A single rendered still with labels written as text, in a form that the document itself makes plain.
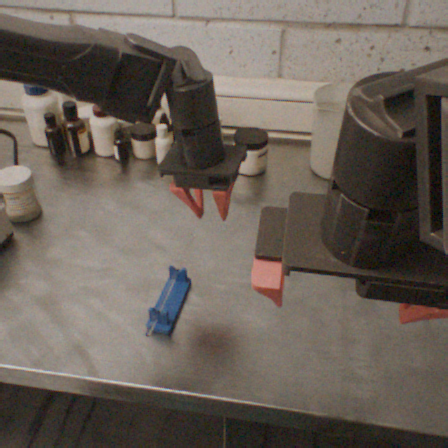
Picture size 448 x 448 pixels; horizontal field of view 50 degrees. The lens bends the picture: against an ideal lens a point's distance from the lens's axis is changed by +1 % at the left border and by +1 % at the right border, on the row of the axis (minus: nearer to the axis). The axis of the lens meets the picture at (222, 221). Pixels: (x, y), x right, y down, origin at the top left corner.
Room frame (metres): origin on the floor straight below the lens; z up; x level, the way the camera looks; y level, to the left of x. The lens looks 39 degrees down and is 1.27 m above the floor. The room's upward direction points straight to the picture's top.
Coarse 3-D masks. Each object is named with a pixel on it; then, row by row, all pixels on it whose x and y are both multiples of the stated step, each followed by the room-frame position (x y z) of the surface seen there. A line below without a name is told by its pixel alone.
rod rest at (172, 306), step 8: (184, 272) 0.48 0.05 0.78; (168, 280) 0.49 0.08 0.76; (176, 280) 0.48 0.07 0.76; (184, 280) 0.48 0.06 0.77; (176, 288) 0.47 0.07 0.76; (184, 288) 0.47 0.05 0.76; (160, 296) 0.45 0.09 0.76; (168, 296) 0.45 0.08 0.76; (176, 296) 0.45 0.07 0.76; (184, 296) 0.46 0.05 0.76; (168, 304) 0.44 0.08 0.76; (176, 304) 0.44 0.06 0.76; (152, 312) 0.41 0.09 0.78; (168, 312) 0.43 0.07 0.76; (176, 312) 0.43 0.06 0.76; (160, 320) 0.40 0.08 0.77; (168, 320) 0.41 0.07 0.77; (160, 328) 0.40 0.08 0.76; (168, 328) 0.40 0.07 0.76
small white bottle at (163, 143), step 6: (162, 126) 0.83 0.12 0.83; (162, 132) 0.82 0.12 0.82; (156, 138) 0.83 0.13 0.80; (162, 138) 0.82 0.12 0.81; (168, 138) 0.83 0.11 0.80; (156, 144) 0.82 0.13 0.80; (162, 144) 0.81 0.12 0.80; (168, 144) 0.82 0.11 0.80; (156, 150) 0.82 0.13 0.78; (162, 150) 0.81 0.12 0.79; (168, 150) 0.82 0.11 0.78; (162, 156) 0.81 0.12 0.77
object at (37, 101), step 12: (24, 84) 0.90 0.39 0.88; (24, 96) 0.91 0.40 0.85; (36, 96) 0.90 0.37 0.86; (48, 96) 0.91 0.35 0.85; (24, 108) 0.89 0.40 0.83; (36, 108) 0.88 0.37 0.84; (48, 108) 0.89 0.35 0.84; (36, 120) 0.88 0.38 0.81; (60, 120) 0.91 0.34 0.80; (36, 132) 0.88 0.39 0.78; (36, 144) 0.89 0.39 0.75
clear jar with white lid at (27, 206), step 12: (12, 168) 0.68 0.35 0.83; (24, 168) 0.68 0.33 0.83; (0, 180) 0.64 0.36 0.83; (12, 180) 0.64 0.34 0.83; (24, 180) 0.64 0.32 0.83; (0, 192) 0.63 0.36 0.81; (12, 192) 0.63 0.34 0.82; (24, 192) 0.64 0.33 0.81; (36, 192) 0.66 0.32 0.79; (12, 204) 0.63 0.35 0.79; (24, 204) 0.63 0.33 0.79; (36, 204) 0.65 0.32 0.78; (12, 216) 0.63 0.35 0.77; (24, 216) 0.63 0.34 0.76; (36, 216) 0.64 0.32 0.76
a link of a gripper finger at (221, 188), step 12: (240, 168) 0.53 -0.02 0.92; (180, 180) 0.49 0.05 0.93; (192, 180) 0.49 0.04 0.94; (204, 180) 0.48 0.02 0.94; (216, 180) 0.49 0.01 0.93; (228, 180) 0.49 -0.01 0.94; (216, 192) 0.48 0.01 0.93; (228, 192) 0.48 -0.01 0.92; (216, 204) 0.49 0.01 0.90; (228, 204) 0.52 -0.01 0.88
